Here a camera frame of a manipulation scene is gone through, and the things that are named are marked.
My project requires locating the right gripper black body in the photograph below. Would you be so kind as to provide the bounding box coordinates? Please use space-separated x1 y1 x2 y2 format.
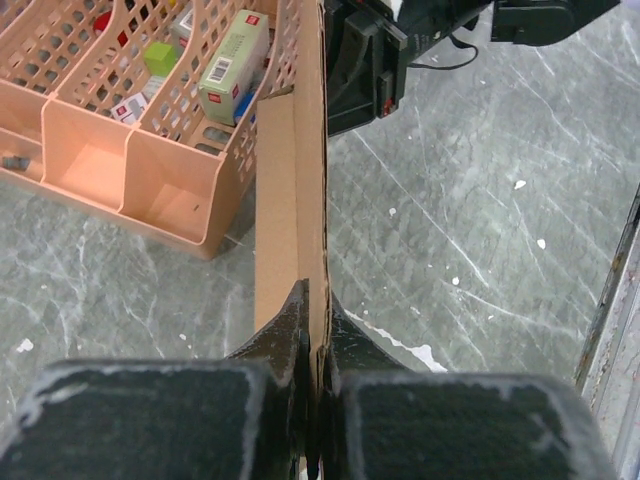
324 1 490 136

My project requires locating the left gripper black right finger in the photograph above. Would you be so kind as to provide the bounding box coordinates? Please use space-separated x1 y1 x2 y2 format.
321 305 616 479

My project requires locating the cardboard box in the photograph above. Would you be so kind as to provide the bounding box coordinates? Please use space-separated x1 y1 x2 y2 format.
253 0 332 396

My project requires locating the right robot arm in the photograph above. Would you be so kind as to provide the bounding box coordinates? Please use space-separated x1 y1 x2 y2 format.
324 0 617 136

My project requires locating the peach plastic file organizer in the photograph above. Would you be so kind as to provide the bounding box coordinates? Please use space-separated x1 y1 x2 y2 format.
1 0 300 259

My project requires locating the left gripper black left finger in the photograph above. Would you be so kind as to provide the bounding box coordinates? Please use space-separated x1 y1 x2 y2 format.
1 281 309 479

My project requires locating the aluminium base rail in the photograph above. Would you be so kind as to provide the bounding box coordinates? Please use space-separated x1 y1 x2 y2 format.
575 195 639 479

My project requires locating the green boxed item in organizer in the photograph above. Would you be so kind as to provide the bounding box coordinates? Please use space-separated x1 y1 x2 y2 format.
198 9 270 126

